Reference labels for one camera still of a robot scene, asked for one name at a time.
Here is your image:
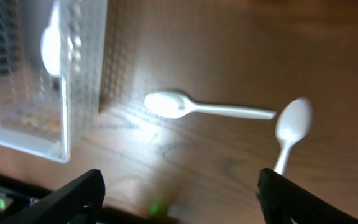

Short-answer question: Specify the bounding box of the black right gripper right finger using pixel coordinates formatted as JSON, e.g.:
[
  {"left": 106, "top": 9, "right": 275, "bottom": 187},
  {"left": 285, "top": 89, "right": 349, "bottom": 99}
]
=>
[{"left": 257, "top": 168, "right": 358, "bottom": 224}]

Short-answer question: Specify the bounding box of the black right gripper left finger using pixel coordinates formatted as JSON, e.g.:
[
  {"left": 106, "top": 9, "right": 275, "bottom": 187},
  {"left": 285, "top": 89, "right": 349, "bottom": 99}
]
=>
[{"left": 1, "top": 169, "right": 105, "bottom": 224}]

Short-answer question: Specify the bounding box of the white plastic spoon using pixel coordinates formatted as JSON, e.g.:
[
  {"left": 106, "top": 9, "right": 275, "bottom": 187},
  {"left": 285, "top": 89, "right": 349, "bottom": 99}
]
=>
[
  {"left": 273, "top": 97, "right": 313, "bottom": 175},
  {"left": 40, "top": 1, "right": 61, "bottom": 78},
  {"left": 144, "top": 91, "right": 277, "bottom": 120}
]

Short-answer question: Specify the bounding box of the clear plastic basket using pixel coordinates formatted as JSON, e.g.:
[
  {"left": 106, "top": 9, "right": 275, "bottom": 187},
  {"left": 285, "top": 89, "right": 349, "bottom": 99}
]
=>
[{"left": 0, "top": 0, "right": 108, "bottom": 163}]

